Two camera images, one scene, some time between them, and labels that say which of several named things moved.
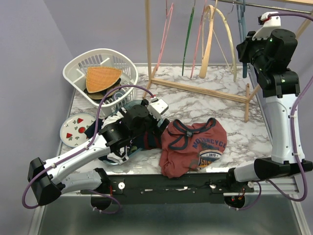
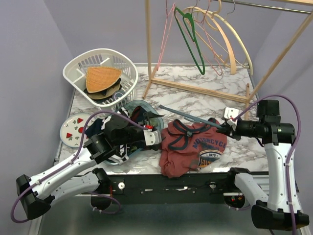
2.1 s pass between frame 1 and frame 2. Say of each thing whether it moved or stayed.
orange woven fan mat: stayed
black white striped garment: stayed
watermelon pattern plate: stayed
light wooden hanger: moved
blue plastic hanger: moved
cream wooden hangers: moved
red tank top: stayed
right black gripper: moved
